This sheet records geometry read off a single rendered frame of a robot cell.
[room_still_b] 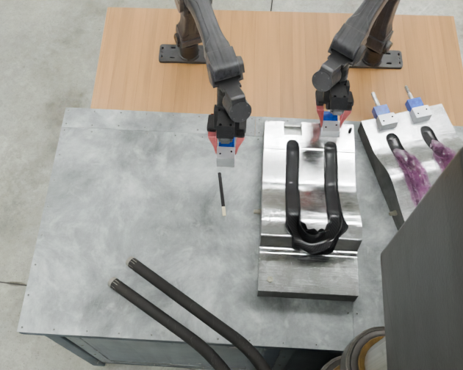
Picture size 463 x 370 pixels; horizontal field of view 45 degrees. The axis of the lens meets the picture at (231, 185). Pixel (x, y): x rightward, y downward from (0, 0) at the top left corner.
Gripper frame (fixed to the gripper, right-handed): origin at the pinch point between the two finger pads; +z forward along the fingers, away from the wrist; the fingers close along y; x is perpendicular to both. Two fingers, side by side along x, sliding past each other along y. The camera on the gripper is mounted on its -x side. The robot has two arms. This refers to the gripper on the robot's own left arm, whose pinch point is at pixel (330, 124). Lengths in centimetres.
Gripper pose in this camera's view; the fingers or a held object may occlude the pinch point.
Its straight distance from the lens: 163.8
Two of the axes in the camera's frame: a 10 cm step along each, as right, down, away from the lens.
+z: -0.1, 8.0, 6.0
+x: 0.7, -6.0, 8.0
